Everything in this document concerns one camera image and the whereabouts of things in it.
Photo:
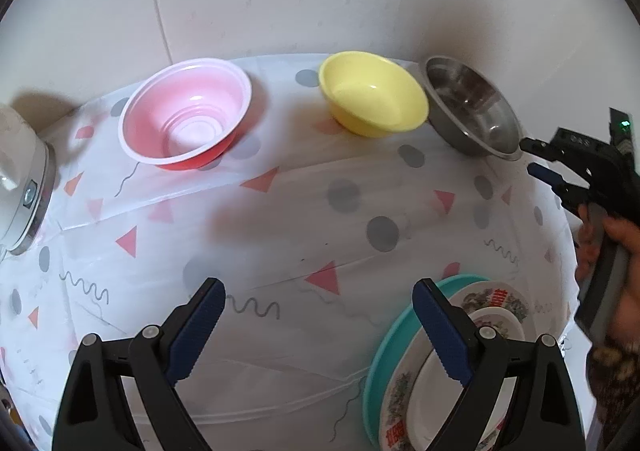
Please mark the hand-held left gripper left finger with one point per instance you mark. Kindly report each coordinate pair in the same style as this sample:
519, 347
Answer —
192, 331

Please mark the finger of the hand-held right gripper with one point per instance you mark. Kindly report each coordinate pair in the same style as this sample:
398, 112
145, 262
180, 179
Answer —
572, 146
570, 196

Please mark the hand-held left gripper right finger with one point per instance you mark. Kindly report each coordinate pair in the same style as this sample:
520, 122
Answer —
442, 331

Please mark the large white dragon-print plate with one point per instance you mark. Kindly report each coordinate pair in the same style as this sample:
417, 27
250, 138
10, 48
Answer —
397, 396

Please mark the teal plastic plate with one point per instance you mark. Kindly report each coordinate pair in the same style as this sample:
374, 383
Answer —
375, 376

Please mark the small white floral plate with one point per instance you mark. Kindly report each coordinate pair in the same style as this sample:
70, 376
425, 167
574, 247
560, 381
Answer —
425, 411

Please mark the stainless steel bowl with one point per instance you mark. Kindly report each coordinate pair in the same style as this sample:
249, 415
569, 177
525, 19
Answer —
470, 106

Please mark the yellow plastic bowl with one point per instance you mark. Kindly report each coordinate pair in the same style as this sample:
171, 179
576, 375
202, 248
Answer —
375, 96

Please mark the pink and red plastic bowl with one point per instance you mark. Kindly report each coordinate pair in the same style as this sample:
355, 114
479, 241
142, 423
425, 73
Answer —
185, 116

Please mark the person's right hand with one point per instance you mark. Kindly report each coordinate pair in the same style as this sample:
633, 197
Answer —
632, 271

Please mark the patterned white plastic tablecloth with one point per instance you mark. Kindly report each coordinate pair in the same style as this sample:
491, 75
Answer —
290, 231

